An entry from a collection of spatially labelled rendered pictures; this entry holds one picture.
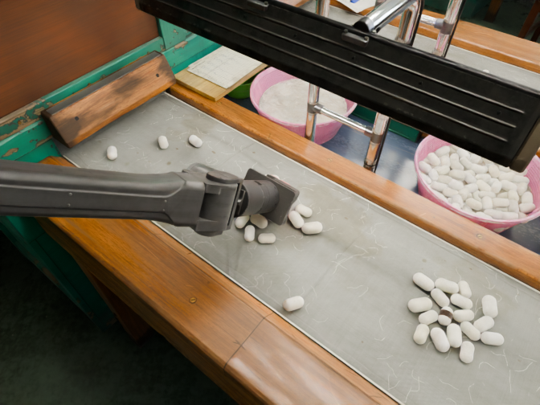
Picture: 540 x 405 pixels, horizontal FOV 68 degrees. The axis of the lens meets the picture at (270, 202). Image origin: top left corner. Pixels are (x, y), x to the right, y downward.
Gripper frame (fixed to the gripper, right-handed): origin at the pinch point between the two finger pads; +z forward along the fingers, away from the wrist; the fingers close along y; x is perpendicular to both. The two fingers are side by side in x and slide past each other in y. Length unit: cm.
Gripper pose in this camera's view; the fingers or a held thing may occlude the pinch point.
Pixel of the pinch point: (286, 194)
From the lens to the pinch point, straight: 77.8
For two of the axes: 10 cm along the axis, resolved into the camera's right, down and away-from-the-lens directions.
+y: -8.0, -4.7, 3.8
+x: -3.9, 8.8, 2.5
